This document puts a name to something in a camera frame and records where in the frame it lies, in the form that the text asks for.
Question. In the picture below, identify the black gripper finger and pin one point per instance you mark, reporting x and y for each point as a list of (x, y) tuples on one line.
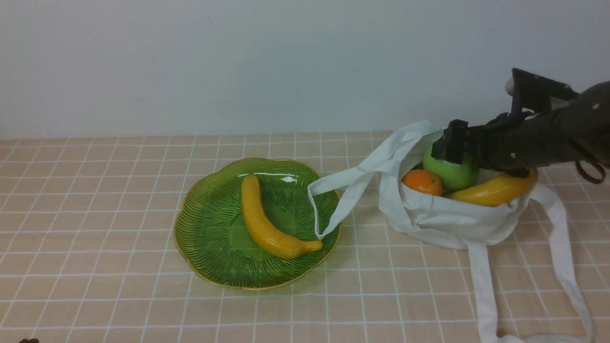
[(454, 144)]

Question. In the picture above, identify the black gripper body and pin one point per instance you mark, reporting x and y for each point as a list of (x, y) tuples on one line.
[(576, 132)]

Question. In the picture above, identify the green apple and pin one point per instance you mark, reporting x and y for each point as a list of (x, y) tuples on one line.
[(453, 176)]

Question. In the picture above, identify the white cloth tote bag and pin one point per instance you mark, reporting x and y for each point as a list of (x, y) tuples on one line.
[(454, 224)]

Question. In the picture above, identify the yellow banana in bag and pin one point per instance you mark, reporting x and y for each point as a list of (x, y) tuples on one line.
[(497, 191)]

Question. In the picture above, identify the small orange fruit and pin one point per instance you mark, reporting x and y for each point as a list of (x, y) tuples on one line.
[(423, 181)]

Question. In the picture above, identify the yellow banana on plate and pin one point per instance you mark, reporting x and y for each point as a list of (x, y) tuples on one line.
[(261, 229)]

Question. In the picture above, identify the green glass leaf plate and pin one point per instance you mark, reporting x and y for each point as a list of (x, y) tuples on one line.
[(212, 237)]

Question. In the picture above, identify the dark object at bottom edge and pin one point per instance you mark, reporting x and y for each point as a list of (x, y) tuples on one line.
[(31, 340)]

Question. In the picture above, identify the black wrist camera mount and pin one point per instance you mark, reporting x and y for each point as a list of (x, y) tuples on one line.
[(536, 93)]

